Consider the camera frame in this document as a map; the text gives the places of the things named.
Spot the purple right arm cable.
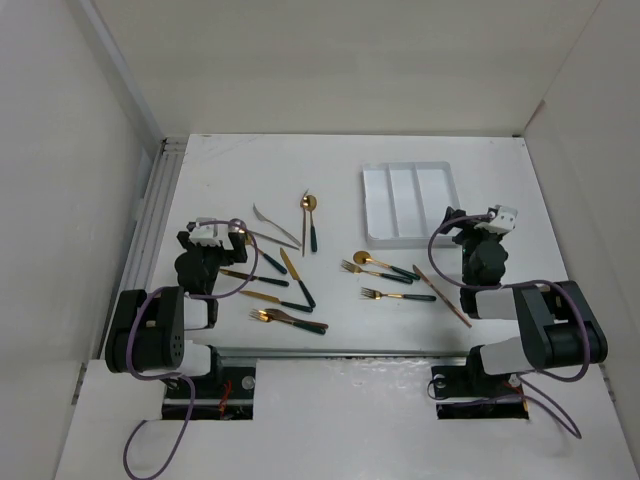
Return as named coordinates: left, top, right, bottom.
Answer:
left=427, top=213, right=594, bottom=440

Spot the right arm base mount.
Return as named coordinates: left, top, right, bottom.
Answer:
left=428, top=365, right=529, bottom=420

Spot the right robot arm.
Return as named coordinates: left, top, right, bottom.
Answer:
left=429, top=205, right=609, bottom=394

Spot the gold spoon green handle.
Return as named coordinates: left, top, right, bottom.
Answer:
left=245, top=235, right=288, bottom=275
left=307, top=193, right=318, bottom=253
left=353, top=250, right=420, bottom=281

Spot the gold fork green handle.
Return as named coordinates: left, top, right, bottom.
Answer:
left=360, top=288, right=437, bottom=303
left=341, top=260, right=413, bottom=285
left=250, top=309, right=329, bottom=335

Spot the gold knife green handle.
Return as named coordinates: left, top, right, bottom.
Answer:
left=280, top=248, right=316, bottom=308
left=239, top=290, right=313, bottom=313
left=219, top=269, right=289, bottom=287

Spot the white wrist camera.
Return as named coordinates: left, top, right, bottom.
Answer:
left=475, top=205, right=518, bottom=235
left=187, top=217, right=223, bottom=247

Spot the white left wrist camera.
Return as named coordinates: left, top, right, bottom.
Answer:
left=187, top=217, right=223, bottom=247

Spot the rose gold fork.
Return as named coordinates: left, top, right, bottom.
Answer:
left=300, top=189, right=309, bottom=257

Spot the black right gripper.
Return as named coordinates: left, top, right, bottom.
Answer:
left=437, top=204, right=501, bottom=285

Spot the aluminium rail frame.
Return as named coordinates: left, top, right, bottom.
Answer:
left=96, top=137, right=188, bottom=358

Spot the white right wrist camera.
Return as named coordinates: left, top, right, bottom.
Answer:
left=475, top=205, right=518, bottom=235

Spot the rose gold knife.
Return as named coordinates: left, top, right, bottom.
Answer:
left=412, top=265, right=472, bottom=328

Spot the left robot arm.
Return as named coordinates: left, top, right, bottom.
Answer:
left=104, top=219, right=248, bottom=397

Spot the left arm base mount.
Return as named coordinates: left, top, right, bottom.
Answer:
left=161, top=356, right=256, bottom=421

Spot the white three-slot cutlery tray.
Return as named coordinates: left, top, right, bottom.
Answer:
left=362, top=162, right=460, bottom=250

